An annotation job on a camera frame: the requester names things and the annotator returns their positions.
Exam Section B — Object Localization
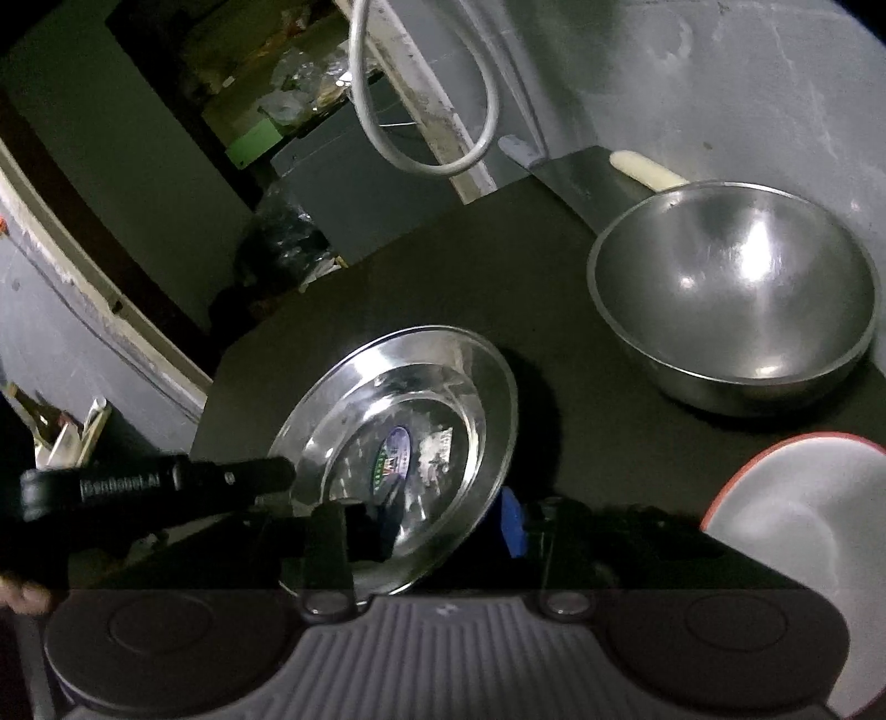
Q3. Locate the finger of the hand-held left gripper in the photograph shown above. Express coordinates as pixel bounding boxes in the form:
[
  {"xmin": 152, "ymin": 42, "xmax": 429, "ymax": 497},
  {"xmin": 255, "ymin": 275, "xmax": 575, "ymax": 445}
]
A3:
[{"xmin": 19, "ymin": 453, "xmax": 296, "ymax": 526}]

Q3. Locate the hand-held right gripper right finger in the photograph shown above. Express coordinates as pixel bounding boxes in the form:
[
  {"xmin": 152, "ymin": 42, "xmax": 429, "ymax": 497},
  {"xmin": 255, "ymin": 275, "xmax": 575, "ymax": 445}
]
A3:
[{"xmin": 499, "ymin": 486, "xmax": 700, "ymax": 600}]

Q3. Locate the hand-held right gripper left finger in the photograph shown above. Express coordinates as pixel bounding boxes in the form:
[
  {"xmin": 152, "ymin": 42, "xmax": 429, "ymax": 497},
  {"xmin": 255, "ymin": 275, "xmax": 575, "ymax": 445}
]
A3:
[{"xmin": 280, "ymin": 498, "xmax": 400, "ymax": 605}]

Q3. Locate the steel plate with oval sticker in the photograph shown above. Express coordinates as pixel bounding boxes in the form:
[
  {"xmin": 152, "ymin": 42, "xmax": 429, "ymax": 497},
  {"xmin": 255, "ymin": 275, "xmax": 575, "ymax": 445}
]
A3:
[{"xmin": 266, "ymin": 324, "xmax": 520, "ymax": 598}]

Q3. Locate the white bowl with red rim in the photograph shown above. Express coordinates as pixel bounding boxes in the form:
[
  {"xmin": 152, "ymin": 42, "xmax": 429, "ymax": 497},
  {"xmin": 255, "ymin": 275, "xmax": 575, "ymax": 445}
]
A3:
[{"xmin": 699, "ymin": 432, "xmax": 886, "ymax": 718}]

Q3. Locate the large steel mixing bowl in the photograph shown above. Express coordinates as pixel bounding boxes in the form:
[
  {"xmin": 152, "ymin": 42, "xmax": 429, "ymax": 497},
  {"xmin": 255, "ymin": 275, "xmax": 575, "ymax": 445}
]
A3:
[{"xmin": 586, "ymin": 181, "xmax": 879, "ymax": 418}]

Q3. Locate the person's left hand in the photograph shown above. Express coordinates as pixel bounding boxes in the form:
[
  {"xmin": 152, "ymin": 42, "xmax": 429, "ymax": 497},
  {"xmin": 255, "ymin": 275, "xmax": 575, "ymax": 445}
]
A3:
[{"xmin": 0, "ymin": 582, "xmax": 54, "ymax": 617}]

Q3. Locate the black plastic bag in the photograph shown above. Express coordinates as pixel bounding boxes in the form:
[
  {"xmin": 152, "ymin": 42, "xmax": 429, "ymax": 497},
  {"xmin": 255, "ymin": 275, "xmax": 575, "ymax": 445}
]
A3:
[{"xmin": 234, "ymin": 186, "xmax": 342, "ymax": 286}]

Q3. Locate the green box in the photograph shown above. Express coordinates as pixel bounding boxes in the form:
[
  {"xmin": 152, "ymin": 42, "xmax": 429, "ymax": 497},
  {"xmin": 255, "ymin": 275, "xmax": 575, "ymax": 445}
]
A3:
[{"xmin": 224, "ymin": 116, "xmax": 286, "ymax": 168}]

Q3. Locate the grey metal cabinet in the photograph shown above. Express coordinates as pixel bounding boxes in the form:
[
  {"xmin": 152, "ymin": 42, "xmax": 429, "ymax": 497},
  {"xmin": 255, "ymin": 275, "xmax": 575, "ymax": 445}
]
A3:
[{"xmin": 269, "ymin": 75, "xmax": 487, "ymax": 265}]

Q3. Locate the cleaver with grey handle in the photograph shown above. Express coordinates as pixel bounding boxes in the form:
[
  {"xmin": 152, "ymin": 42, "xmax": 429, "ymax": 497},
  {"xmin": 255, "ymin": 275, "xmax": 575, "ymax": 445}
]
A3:
[{"xmin": 497, "ymin": 135, "xmax": 655, "ymax": 238}]

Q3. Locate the cream utensil handle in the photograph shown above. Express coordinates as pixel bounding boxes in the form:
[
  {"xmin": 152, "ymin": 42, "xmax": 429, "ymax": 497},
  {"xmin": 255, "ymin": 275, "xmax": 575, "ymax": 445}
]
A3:
[{"xmin": 610, "ymin": 150, "xmax": 691, "ymax": 192}]

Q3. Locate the thick white hose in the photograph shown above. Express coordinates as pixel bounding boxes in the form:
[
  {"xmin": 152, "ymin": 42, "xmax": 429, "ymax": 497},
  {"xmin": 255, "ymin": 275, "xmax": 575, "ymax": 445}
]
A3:
[{"xmin": 349, "ymin": 0, "xmax": 501, "ymax": 174}]

